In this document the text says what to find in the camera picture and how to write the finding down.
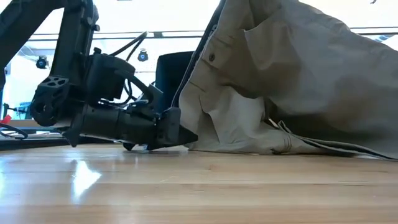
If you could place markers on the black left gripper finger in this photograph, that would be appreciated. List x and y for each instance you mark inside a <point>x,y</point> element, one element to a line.
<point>185,140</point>
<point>186,132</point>

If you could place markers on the navy white striped fabric bin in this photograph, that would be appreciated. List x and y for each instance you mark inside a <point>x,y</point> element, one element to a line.
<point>171,77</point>

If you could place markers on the beige khaki shorts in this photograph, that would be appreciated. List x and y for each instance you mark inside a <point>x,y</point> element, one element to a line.
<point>311,77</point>

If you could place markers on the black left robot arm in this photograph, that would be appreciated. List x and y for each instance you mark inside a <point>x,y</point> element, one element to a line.
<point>71,37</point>

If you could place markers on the black ceiling spotlight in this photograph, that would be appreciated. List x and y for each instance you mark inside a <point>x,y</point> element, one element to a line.
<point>42,62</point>
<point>143,56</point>

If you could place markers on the light brown desk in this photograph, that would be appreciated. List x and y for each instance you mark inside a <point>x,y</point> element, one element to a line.
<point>31,123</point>

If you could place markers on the small red tag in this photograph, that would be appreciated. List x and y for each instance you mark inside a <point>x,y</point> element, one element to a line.
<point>5,119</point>

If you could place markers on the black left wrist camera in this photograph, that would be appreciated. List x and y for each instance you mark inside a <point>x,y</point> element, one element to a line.
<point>105,77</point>

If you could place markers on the black metal table frame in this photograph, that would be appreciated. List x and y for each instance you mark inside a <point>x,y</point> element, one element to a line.
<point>31,143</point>

